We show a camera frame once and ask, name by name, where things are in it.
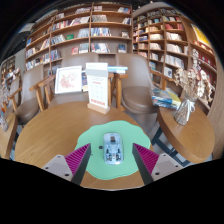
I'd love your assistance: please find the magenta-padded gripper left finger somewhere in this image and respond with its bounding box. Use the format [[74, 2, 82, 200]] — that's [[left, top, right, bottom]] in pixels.
[[41, 143, 92, 186]]

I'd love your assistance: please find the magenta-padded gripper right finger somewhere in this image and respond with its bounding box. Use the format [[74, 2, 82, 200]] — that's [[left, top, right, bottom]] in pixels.
[[131, 143, 184, 186]]

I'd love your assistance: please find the transparent computer mouse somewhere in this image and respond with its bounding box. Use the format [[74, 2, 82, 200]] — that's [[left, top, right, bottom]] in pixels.
[[102, 132, 125, 166]]

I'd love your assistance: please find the green cloud-shaped mouse pad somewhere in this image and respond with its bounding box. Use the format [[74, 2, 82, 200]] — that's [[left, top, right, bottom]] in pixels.
[[74, 120, 152, 181]]

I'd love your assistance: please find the round wooden side table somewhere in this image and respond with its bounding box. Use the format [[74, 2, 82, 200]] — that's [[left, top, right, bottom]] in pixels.
[[156, 104, 215, 164], [0, 111, 18, 160]]

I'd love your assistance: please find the glass vase with beige flowers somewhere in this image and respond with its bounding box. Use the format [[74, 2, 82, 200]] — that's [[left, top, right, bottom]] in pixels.
[[173, 49, 213, 126]]

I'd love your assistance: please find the brown cushioned wooden armchair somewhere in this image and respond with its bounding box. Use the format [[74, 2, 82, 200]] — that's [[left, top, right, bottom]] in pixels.
[[114, 53, 168, 115], [29, 52, 116, 113], [8, 64, 46, 126]]

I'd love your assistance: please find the stack of colourful books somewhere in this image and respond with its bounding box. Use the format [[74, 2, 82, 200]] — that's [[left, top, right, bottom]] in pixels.
[[150, 87, 182, 111]]

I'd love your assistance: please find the glass vase with pink flowers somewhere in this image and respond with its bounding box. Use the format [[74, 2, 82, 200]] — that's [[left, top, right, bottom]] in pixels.
[[0, 81, 11, 133]]

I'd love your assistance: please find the white framed floral picture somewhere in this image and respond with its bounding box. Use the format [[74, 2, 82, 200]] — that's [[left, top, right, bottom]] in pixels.
[[54, 65, 83, 95]]

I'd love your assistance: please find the white sign on wooden base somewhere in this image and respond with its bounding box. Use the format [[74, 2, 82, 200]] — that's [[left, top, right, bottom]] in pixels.
[[85, 62, 111, 115]]

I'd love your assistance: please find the stack of light blue books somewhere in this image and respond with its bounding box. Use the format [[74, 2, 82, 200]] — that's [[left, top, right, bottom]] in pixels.
[[107, 65, 129, 75]]

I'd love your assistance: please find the distant wooden bookshelf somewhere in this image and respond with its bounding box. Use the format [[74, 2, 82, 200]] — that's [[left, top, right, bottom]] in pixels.
[[0, 54, 17, 81]]

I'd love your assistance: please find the tall wooden bookshelf with books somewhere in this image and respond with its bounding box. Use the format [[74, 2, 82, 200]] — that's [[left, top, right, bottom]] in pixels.
[[132, 8, 218, 101]]

